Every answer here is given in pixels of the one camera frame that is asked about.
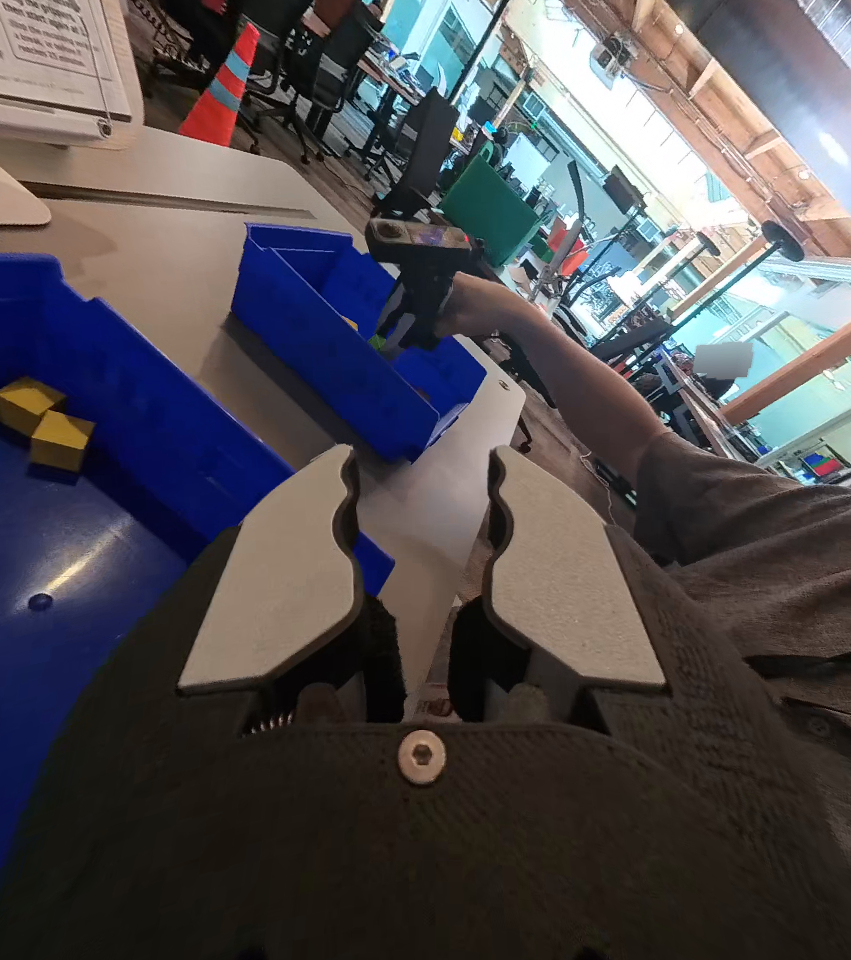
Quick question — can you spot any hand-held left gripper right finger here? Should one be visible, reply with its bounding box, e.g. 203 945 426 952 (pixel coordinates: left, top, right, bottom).
484 446 668 691

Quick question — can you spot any orange traffic cone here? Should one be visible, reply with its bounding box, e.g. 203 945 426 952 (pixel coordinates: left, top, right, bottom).
178 22 260 147

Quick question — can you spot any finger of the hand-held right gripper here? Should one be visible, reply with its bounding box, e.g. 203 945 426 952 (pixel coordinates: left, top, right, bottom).
376 288 416 358

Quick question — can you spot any printed instruction sheet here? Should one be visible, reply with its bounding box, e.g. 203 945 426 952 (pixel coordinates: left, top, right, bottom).
0 0 133 125

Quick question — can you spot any blue plastic bin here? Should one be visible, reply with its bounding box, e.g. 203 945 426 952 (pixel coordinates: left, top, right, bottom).
0 253 397 960
230 222 488 462

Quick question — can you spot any green partition panel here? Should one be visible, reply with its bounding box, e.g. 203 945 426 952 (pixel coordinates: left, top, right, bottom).
440 153 541 267

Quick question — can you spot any red white booklet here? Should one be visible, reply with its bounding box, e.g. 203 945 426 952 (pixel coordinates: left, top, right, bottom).
406 681 464 725

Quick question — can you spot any black pole stand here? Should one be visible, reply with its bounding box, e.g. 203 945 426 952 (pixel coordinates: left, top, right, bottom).
448 0 514 104
669 219 807 325

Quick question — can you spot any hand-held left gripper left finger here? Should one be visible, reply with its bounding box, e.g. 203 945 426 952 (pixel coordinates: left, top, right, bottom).
178 444 364 695

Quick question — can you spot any red chair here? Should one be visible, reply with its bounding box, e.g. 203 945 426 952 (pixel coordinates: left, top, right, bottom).
545 225 589 276

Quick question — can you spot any black monitor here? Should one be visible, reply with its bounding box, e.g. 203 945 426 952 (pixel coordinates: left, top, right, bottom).
604 166 649 216

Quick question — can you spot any black ceiling panel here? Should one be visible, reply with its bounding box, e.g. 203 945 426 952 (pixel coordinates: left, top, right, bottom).
665 0 851 273

